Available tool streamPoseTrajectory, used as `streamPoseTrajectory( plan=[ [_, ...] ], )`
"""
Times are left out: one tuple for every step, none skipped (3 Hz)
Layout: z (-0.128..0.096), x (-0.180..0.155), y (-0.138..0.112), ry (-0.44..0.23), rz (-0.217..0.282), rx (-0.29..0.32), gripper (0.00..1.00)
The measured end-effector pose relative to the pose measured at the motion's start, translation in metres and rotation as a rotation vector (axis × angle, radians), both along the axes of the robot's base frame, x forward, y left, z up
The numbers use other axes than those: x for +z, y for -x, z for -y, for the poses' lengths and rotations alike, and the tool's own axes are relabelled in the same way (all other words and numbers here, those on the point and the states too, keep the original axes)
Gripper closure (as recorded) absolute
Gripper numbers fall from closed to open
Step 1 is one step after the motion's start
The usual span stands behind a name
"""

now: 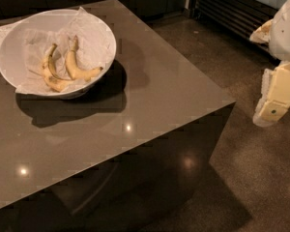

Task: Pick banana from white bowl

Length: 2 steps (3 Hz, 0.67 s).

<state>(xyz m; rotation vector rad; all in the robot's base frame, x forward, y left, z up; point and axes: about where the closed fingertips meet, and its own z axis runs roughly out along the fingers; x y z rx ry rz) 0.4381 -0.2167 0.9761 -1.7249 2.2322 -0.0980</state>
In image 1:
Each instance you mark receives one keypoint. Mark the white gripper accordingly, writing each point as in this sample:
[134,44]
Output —
[286,33]

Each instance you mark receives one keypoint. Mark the yellow banana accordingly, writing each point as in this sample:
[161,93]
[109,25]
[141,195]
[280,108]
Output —
[72,67]
[50,76]

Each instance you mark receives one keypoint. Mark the dark slatted cabinet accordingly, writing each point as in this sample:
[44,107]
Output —
[241,17]

